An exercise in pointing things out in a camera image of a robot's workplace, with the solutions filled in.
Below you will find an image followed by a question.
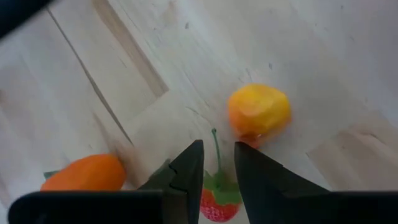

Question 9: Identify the small red strawberry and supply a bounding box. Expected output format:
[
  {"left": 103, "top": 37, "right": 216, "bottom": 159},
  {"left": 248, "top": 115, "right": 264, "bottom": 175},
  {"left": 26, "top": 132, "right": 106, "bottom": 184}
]
[{"left": 200, "top": 128, "right": 243, "bottom": 223}]

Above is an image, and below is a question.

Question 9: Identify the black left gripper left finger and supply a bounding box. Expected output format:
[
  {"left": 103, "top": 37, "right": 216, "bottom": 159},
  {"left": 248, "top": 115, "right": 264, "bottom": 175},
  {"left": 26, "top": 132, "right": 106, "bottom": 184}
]
[{"left": 138, "top": 139, "right": 205, "bottom": 224}]

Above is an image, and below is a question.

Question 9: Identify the orange tangerine with leaf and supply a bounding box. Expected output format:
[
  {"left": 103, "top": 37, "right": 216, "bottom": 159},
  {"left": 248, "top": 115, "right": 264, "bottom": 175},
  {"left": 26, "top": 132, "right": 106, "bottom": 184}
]
[{"left": 39, "top": 154, "right": 127, "bottom": 192}]

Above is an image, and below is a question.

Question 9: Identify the small yellow orange peach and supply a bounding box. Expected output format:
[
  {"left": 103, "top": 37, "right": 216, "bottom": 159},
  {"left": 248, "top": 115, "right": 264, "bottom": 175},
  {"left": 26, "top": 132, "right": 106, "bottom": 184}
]
[{"left": 227, "top": 83, "right": 292, "bottom": 149}]

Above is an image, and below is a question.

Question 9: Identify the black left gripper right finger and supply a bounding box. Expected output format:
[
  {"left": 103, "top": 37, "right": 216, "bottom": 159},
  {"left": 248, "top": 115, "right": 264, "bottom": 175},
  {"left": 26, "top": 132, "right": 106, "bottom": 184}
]
[{"left": 234, "top": 141, "right": 398, "bottom": 224}]

